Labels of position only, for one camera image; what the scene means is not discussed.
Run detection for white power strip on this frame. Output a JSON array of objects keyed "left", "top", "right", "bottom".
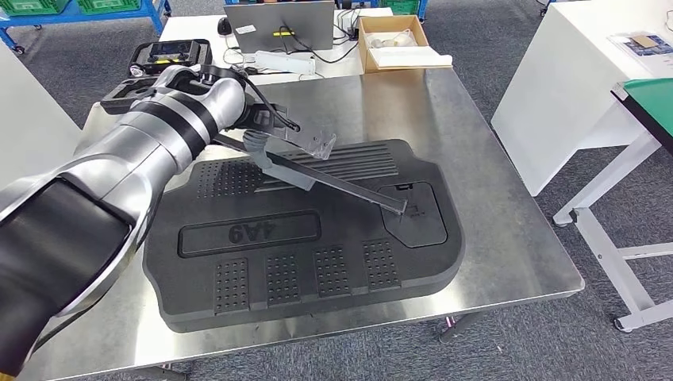
[{"left": 253, "top": 50, "right": 317, "bottom": 75}]

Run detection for black cable under arm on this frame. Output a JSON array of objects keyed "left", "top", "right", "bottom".
[{"left": 31, "top": 307, "right": 101, "bottom": 357}]

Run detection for open black foam case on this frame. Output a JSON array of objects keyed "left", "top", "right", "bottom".
[{"left": 99, "top": 38, "right": 214, "bottom": 116}]

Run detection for blue metal cart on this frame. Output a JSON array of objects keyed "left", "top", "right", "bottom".
[{"left": 0, "top": 0, "right": 173, "bottom": 56}]

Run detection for stainless steel workbench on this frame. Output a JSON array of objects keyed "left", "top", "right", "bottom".
[{"left": 15, "top": 68, "right": 586, "bottom": 381}]

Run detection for printed paper sheet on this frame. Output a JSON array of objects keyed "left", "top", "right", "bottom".
[{"left": 607, "top": 30, "right": 673, "bottom": 67}]

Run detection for open cardboard box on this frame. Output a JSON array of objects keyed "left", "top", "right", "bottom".
[{"left": 357, "top": 14, "right": 454, "bottom": 74}]

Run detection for black plastic license plate bracket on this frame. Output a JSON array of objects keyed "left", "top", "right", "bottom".
[{"left": 213, "top": 133, "right": 410, "bottom": 216}]

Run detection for black monitor cable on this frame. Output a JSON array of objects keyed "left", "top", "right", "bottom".
[{"left": 279, "top": 23, "right": 362, "bottom": 64}]

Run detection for dark computer monitor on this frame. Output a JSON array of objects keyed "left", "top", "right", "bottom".
[{"left": 223, "top": 0, "right": 336, "bottom": 54}]

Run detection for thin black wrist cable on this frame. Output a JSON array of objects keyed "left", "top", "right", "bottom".
[{"left": 199, "top": 65, "right": 302, "bottom": 133}]

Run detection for black handheld controller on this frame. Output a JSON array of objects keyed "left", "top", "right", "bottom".
[{"left": 143, "top": 41, "right": 202, "bottom": 71}]

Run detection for white panel desk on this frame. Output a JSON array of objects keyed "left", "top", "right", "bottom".
[
  {"left": 490, "top": 0, "right": 673, "bottom": 197},
  {"left": 0, "top": 44, "right": 83, "bottom": 191}
]

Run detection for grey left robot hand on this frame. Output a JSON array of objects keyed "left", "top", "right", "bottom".
[{"left": 242, "top": 129, "right": 317, "bottom": 192}]

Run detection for green topped white table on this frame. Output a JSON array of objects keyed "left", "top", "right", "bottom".
[{"left": 552, "top": 77, "right": 673, "bottom": 333}]

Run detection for green plastic bin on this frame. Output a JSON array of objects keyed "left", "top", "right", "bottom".
[
  {"left": 77, "top": 0, "right": 142, "bottom": 15},
  {"left": 381, "top": 0, "right": 421, "bottom": 15},
  {"left": 0, "top": 0, "right": 71, "bottom": 16}
]

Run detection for large black moulded tray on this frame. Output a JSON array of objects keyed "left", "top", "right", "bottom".
[{"left": 143, "top": 138, "right": 467, "bottom": 334}]

